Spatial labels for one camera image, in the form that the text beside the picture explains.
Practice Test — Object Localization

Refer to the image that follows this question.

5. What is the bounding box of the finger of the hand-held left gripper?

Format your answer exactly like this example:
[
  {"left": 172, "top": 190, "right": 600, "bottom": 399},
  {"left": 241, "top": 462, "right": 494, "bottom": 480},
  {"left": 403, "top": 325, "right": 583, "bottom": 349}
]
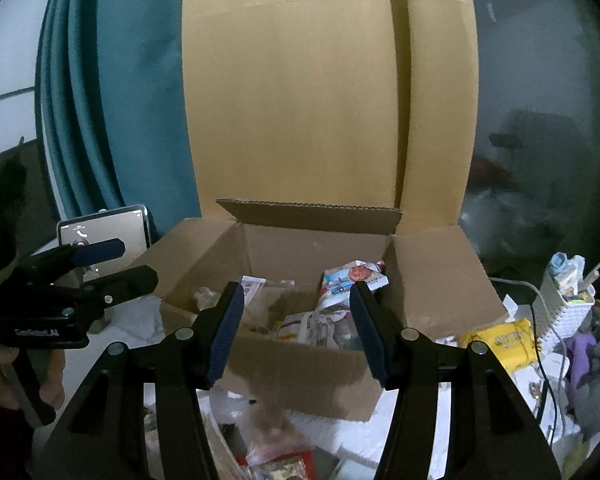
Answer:
[
  {"left": 70, "top": 266, "right": 159, "bottom": 312},
  {"left": 22, "top": 239, "right": 127, "bottom": 282}
]

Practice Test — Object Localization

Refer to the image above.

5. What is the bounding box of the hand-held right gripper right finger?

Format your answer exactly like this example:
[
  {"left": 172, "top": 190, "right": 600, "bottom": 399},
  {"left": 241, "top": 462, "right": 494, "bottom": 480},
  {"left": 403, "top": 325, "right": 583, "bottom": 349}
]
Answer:
[{"left": 349, "top": 281, "right": 564, "bottom": 480}]

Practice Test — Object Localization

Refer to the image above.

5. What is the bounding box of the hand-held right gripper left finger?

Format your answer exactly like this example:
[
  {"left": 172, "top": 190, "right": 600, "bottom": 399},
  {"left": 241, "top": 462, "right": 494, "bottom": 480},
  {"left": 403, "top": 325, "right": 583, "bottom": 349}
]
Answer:
[{"left": 45, "top": 281, "right": 245, "bottom": 480}]

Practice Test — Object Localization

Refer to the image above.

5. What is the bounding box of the white paper snack packet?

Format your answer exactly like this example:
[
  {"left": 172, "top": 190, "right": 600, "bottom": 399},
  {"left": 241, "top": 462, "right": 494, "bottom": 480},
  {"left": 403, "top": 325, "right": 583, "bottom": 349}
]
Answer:
[{"left": 241, "top": 276, "right": 267, "bottom": 306}]

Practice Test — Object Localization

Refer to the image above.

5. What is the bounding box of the blue white snack packet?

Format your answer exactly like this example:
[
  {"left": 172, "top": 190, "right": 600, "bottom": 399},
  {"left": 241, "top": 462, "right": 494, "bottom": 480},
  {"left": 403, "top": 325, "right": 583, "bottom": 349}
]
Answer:
[{"left": 321, "top": 259, "right": 390, "bottom": 311}]

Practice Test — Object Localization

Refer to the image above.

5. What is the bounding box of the cardboard box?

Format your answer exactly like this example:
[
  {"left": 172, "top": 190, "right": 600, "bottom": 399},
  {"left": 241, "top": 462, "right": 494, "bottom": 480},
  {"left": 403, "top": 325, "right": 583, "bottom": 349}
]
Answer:
[{"left": 142, "top": 198, "right": 509, "bottom": 424}]

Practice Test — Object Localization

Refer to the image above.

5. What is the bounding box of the clear bag of pastries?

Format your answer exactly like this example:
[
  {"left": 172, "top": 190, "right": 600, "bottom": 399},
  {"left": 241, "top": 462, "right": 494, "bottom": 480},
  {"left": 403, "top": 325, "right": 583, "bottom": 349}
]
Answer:
[{"left": 240, "top": 400, "right": 306, "bottom": 453}]

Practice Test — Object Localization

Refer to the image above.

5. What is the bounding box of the red snack packet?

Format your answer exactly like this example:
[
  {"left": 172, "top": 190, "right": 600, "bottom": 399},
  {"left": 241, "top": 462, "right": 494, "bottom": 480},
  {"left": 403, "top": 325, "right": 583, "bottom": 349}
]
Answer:
[{"left": 247, "top": 447, "right": 316, "bottom": 480}]

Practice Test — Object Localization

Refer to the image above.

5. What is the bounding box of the tablet computer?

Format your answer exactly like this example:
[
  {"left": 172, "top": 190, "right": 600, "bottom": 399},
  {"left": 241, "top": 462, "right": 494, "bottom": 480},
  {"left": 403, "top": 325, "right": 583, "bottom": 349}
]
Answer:
[{"left": 56, "top": 204, "right": 151, "bottom": 286}]

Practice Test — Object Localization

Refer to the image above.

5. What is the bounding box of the yellow wet wipes pack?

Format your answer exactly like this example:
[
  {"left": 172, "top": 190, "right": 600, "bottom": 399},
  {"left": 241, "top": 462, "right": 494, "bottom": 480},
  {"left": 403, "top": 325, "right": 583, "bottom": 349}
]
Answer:
[{"left": 459, "top": 319, "right": 539, "bottom": 374}]

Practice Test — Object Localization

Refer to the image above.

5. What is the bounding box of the teal curtain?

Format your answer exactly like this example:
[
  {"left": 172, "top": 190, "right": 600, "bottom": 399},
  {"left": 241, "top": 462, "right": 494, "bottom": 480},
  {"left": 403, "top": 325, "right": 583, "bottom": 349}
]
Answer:
[{"left": 35, "top": 0, "right": 204, "bottom": 252}]

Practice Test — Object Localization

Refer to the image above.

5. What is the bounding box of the white lattice basket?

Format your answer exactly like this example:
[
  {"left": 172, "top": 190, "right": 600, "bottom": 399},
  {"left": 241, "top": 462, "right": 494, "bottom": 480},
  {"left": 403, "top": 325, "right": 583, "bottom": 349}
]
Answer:
[{"left": 539, "top": 272, "right": 597, "bottom": 354}]

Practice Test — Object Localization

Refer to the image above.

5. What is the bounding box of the crumpled white plastic bag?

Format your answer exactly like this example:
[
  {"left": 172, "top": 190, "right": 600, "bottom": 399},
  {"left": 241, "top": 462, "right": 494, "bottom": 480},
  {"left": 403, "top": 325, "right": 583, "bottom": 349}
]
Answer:
[{"left": 547, "top": 252, "right": 589, "bottom": 291}]

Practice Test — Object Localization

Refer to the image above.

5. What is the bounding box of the yellow curtain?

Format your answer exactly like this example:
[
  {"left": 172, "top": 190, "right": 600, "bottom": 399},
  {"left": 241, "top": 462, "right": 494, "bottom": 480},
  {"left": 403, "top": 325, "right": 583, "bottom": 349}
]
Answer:
[{"left": 180, "top": 0, "right": 481, "bottom": 242}]

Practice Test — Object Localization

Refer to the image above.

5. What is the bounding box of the dark window pane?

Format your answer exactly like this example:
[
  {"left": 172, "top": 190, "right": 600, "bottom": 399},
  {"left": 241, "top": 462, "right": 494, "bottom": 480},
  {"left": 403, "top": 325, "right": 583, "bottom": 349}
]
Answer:
[{"left": 457, "top": 0, "right": 600, "bottom": 282}]

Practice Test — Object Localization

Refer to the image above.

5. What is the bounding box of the white cable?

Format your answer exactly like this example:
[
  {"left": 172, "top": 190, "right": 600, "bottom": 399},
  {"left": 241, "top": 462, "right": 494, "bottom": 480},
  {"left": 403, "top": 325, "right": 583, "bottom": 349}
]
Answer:
[{"left": 487, "top": 275, "right": 544, "bottom": 312}]

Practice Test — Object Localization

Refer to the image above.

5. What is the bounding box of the black cable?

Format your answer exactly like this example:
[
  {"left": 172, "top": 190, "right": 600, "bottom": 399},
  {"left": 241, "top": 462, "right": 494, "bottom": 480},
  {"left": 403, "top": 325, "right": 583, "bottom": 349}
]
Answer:
[{"left": 530, "top": 310, "right": 569, "bottom": 442}]

